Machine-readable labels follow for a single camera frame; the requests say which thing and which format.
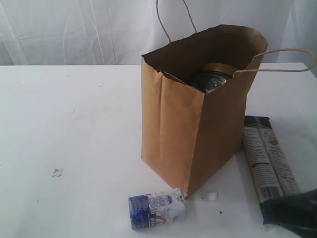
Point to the white curtain backdrop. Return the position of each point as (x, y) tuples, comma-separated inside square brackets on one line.
[(84, 32)]

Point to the torn label scrap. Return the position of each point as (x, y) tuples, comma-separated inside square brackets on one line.
[(57, 173)]

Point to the brown paper bag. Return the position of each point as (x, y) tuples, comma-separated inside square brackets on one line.
[(187, 135)]

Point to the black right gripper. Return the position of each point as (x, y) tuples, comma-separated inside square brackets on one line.
[(296, 213)]

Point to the nut jar gold lid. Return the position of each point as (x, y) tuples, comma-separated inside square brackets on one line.
[(219, 67)]

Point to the white marshmallow piece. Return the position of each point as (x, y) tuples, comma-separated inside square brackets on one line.
[(212, 196)]

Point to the milk carton blue white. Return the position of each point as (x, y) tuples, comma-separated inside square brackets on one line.
[(158, 208)]

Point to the dark spice jar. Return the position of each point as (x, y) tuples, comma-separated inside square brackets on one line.
[(210, 80)]

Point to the brown coffee pouch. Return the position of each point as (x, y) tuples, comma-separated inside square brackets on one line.
[(171, 77)]

